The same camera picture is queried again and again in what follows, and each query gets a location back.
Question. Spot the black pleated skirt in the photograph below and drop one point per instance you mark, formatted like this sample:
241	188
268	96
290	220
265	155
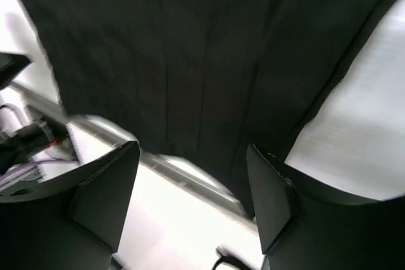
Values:
202	79

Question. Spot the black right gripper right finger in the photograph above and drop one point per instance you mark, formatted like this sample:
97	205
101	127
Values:
306	224

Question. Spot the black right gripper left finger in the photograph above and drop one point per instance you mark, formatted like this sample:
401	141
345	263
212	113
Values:
75	220

